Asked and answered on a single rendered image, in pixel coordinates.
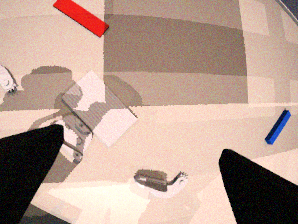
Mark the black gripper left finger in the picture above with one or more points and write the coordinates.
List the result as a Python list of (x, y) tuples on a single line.
[(25, 159)]

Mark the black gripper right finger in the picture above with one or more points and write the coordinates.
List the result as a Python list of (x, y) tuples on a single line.
[(256, 195)]

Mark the blue rectangular bar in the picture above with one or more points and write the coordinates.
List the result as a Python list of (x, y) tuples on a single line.
[(282, 120)]

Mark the red flat bar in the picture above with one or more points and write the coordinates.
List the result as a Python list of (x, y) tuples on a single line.
[(90, 22)]

